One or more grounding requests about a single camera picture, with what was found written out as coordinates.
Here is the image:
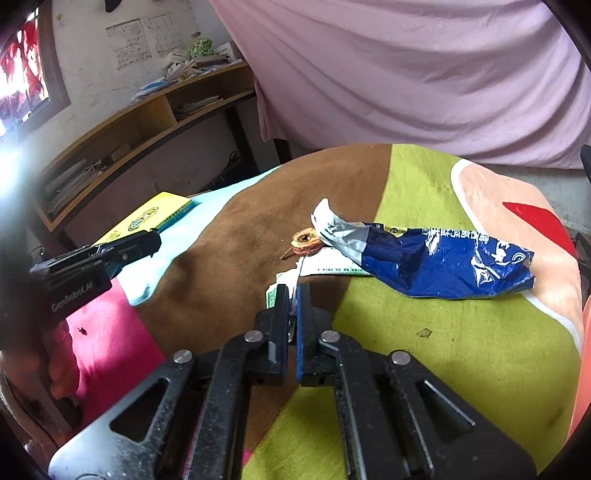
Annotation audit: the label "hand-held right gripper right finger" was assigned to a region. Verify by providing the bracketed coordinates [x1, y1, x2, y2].
[295, 282, 539, 480]

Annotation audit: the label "pink hanging sheet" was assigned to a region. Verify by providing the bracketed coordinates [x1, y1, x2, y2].
[210, 0, 591, 169]

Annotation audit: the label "white green printed wrapper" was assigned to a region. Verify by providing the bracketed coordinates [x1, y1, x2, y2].
[264, 256, 371, 315]

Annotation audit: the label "yellow book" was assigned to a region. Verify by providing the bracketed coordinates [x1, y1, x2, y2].
[92, 191, 195, 246]

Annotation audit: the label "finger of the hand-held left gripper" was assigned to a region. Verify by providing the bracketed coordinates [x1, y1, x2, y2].
[99, 229, 162, 278]

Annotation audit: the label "small wall calendar sheet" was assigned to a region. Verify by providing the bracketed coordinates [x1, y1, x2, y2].
[147, 14, 183, 52]

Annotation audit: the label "large wall calendar sheet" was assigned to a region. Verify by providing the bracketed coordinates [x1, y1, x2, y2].
[105, 18, 153, 71]

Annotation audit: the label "papers in shelf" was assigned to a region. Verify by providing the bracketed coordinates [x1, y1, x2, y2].
[175, 95, 225, 121]

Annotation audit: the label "wooden shelf desk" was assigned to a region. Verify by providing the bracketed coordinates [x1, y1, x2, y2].
[28, 62, 259, 232]

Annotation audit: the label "window with red curtain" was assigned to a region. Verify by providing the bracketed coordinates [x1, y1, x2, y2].
[0, 18, 52, 134]

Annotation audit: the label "white box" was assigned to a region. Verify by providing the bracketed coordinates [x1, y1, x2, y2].
[213, 42, 245, 63]

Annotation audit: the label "blue foil wrapper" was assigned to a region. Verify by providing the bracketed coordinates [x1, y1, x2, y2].
[311, 198, 535, 300]

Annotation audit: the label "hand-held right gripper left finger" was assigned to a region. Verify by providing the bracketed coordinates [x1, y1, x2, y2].
[48, 284, 296, 480]

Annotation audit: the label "person's left hand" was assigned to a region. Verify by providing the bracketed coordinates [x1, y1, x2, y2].
[0, 323, 80, 407]

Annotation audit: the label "pile of books and papers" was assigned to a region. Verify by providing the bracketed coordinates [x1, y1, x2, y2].
[129, 51, 245, 103]

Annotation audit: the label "multicoloured patchwork blanket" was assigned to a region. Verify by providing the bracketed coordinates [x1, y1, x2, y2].
[60, 144, 585, 480]

